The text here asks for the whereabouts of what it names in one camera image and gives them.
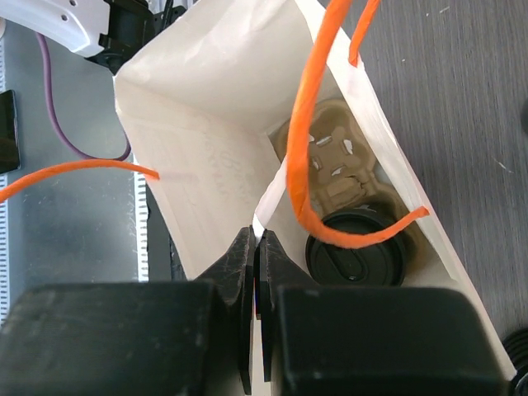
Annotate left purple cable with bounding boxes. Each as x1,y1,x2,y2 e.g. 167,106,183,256
35,31,133,162

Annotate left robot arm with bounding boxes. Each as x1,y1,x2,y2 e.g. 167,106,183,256
1,0,192,74

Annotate brown pulp cup carrier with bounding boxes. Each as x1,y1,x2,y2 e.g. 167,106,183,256
267,97,426,277

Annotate black cup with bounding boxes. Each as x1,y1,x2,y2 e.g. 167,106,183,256
502,328,528,396

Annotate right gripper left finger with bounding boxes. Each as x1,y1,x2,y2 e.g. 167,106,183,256
1,227,255,395

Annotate paper takeout bag orange handles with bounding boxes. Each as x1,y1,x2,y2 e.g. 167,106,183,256
0,0,519,396

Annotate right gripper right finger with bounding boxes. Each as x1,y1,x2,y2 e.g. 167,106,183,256
256,231,509,395

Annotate aluminium rail frame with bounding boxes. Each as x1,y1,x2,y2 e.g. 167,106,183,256
0,24,150,327

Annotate black cup lid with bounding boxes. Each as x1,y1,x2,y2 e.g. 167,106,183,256
305,205,410,286

